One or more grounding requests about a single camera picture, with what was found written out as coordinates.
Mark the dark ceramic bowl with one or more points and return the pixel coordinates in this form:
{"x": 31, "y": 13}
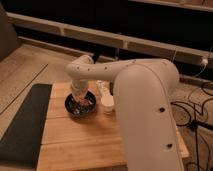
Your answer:
{"x": 76, "y": 109}

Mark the dark green mat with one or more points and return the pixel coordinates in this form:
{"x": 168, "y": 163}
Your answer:
{"x": 22, "y": 140}

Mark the red orange pepper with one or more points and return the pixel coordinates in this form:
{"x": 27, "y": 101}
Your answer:
{"x": 83, "y": 101}

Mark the white plastic bottle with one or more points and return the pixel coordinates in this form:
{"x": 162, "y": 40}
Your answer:
{"x": 102, "y": 88}

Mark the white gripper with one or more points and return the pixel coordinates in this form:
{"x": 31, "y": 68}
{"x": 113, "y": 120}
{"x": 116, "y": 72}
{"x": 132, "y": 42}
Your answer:
{"x": 79, "y": 90}

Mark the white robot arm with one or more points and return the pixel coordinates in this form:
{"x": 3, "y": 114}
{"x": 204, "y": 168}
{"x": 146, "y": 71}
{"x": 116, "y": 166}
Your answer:
{"x": 141, "y": 92}

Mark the white shelf rail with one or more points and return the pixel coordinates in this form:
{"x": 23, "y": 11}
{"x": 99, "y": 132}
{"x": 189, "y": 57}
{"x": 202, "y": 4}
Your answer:
{"x": 139, "y": 45}

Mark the white plastic cup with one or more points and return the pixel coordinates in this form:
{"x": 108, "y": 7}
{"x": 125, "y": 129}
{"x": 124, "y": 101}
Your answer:
{"x": 107, "y": 103}

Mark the wooden cutting board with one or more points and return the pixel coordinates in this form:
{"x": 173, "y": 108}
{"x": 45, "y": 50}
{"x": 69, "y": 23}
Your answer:
{"x": 92, "y": 143}

